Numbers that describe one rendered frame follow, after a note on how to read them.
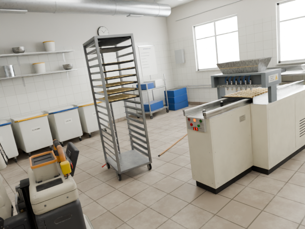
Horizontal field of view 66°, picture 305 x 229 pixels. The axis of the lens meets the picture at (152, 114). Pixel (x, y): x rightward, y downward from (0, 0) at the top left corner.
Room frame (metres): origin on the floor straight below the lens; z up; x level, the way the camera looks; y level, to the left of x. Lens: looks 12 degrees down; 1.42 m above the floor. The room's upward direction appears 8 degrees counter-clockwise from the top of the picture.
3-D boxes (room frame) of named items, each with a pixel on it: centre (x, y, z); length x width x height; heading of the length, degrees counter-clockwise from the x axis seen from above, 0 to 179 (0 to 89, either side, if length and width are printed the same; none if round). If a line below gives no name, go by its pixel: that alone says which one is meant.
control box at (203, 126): (2.30, -0.43, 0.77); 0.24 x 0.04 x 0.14; 35
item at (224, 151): (2.51, -0.73, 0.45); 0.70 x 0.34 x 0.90; 125
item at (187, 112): (2.98, -1.15, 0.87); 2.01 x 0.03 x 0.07; 125
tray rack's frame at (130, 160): (3.15, 0.45, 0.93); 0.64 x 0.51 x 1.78; 26
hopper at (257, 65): (2.79, -1.14, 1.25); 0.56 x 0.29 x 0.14; 35
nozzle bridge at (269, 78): (2.79, -1.14, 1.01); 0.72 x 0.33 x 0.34; 35
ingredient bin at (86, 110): (5.44, 1.45, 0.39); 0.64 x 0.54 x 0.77; 38
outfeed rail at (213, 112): (2.74, -1.32, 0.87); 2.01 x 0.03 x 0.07; 125
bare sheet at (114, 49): (3.16, 0.46, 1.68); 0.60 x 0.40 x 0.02; 26
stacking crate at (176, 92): (7.11, -0.80, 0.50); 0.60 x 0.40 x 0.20; 133
